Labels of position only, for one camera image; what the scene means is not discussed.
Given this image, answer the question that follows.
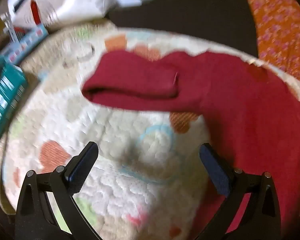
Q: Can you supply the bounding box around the dark brown cushion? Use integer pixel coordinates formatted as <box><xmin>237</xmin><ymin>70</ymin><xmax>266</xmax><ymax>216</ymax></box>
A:
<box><xmin>107</xmin><ymin>0</ymin><xmax>259</xmax><ymax>58</ymax></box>

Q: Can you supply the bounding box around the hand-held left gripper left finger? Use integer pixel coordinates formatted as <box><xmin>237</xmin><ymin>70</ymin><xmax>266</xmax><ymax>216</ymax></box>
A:
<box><xmin>14</xmin><ymin>141</ymin><xmax>103</xmax><ymax>240</ymax></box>

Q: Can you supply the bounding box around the light blue patterned box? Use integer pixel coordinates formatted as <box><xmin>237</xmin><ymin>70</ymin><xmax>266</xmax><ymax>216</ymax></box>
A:
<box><xmin>0</xmin><ymin>24</ymin><xmax>49</xmax><ymax>65</ymax></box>

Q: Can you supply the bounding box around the white quilt with heart patches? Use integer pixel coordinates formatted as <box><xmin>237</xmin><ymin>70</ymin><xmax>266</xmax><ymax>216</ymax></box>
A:
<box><xmin>0</xmin><ymin>21</ymin><xmax>300</xmax><ymax>240</ymax></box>

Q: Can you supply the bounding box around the dark red small garment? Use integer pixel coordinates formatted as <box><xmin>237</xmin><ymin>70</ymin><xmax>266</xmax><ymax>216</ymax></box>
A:
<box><xmin>81</xmin><ymin>50</ymin><xmax>300</xmax><ymax>235</ymax></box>

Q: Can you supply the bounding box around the white paper bag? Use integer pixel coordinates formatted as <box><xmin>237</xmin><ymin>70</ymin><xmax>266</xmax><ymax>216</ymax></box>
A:
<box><xmin>0</xmin><ymin>0</ymin><xmax>143</xmax><ymax>30</ymax></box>

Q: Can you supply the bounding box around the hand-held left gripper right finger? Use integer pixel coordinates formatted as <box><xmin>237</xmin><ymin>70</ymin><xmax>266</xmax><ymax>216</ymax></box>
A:
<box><xmin>190</xmin><ymin>142</ymin><xmax>282</xmax><ymax>240</ymax></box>

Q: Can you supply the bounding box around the teal box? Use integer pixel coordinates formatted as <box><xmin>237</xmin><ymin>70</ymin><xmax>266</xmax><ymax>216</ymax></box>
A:
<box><xmin>0</xmin><ymin>55</ymin><xmax>29</xmax><ymax>153</ymax></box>

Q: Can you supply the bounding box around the orange floral cloth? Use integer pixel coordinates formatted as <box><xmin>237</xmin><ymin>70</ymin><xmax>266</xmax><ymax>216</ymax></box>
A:
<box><xmin>236</xmin><ymin>0</ymin><xmax>300</xmax><ymax>105</ymax></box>

